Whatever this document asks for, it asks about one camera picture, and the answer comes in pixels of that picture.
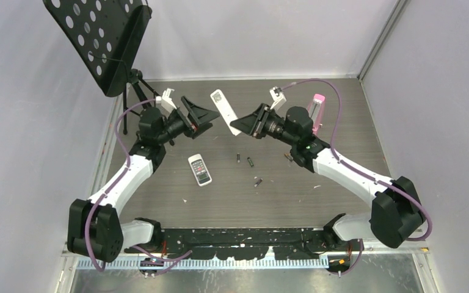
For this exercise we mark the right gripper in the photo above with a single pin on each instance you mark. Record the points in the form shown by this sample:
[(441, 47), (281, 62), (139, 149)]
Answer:
[(255, 123)]

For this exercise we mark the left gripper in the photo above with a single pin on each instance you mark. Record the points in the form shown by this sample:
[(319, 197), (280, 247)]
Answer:
[(200, 117)]

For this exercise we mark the long white remote control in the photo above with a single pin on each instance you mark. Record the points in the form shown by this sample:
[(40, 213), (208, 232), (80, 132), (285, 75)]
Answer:
[(225, 110)]

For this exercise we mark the green black battery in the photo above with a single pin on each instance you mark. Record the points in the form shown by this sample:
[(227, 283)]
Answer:
[(249, 160)]

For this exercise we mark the purple black battery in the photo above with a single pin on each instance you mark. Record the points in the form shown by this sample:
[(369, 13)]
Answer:
[(258, 182)]

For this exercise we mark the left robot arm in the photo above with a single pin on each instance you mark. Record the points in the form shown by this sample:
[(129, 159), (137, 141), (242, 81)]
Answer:
[(94, 226)]

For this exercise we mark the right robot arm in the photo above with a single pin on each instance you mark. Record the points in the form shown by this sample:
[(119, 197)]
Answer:
[(396, 213)]

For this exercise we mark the small white remote control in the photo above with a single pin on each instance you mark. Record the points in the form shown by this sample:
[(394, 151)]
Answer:
[(199, 170)]

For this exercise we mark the orange tipped battery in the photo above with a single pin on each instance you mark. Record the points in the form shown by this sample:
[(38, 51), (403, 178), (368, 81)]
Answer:
[(289, 157)]

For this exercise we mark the pink metronome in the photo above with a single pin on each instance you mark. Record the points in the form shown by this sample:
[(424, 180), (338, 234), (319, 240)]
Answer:
[(316, 112)]

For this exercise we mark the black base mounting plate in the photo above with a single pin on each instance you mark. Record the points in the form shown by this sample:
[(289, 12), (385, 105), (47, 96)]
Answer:
[(244, 244)]

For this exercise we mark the black perforated music stand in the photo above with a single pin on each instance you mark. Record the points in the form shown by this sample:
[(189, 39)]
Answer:
[(107, 36)]

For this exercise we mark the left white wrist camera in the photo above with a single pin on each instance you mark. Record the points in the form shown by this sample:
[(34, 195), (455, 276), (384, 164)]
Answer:
[(165, 101)]

